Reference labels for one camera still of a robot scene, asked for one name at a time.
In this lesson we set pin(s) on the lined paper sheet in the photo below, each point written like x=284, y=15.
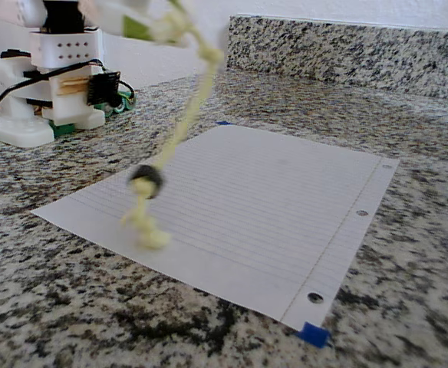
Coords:
x=266, y=211

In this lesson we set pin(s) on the black hex nut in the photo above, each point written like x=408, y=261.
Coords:
x=147, y=182

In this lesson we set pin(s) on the green table clamp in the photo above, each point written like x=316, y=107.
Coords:
x=61, y=129

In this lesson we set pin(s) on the green circuit board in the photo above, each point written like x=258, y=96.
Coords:
x=122, y=103

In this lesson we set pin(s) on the black circuit board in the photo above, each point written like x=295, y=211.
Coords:
x=103, y=88

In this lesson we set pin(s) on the blue tape piece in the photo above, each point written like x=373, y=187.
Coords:
x=223, y=123
x=314, y=334

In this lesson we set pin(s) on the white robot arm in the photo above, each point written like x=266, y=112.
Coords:
x=66, y=50

